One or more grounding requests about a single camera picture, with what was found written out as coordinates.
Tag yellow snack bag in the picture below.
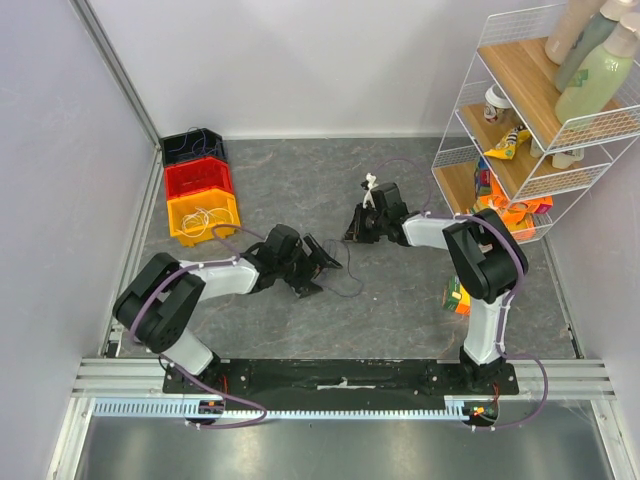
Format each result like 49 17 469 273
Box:
483 125 531 160

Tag green orange box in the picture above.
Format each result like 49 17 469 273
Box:
442 275 471 316

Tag grey green bottle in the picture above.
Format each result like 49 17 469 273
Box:
554 0 637 93

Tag black plastic bin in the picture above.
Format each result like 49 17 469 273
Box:
160 127 227 167

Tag red plastic bin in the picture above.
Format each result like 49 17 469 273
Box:
164 156 234 200

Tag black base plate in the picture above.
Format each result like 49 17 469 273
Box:
162 357 521 412

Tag paper coffee cup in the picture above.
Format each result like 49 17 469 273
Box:
483 84 513 124

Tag yellow plastic bin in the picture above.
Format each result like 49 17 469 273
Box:
166 189 240 247

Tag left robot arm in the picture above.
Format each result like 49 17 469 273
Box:
112 224 342 393

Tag beige bottle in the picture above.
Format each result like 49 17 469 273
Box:
544 0 603 65

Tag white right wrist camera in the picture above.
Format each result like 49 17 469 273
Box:
361 173 378 209

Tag green lotion bottle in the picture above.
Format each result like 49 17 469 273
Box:
554 12 639 131

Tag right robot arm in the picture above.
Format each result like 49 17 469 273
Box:
344 176 528 394

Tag small white bottle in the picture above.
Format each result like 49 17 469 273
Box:
530 140 584 170

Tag white thin cable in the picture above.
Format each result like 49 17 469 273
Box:
179 205 232 238

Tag colourful small carton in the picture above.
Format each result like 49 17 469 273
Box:
474 156 493 198

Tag white wire shelf rack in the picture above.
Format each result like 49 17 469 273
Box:
432 4 639 243

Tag orange snack boxes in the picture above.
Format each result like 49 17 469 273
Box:
467 175 554 242

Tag slotted cable duct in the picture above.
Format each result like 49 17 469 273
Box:
92 395 476 420

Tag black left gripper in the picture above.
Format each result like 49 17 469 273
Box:
276 234 341 298

